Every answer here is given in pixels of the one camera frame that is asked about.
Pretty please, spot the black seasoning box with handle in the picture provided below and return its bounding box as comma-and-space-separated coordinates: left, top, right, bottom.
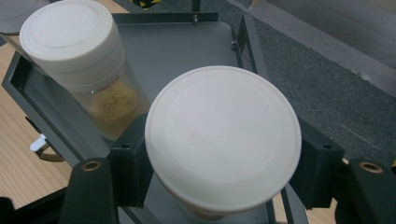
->
24, 116, 66, 162

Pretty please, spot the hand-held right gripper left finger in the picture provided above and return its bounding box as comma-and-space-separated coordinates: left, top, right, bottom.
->
108, 113, 154, 208

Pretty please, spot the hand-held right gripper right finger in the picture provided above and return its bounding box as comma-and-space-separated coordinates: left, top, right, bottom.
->
289, 119, 345, 210

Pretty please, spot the spice jar with olive powder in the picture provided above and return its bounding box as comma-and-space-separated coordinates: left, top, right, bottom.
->
19, 0, 152, 141

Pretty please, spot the dark grey spice rack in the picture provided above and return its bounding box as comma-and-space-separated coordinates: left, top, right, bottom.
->
1, 11, 309, 224

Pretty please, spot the spice jar with orange powder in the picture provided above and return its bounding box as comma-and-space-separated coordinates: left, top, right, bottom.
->
144, 64, 303, 222

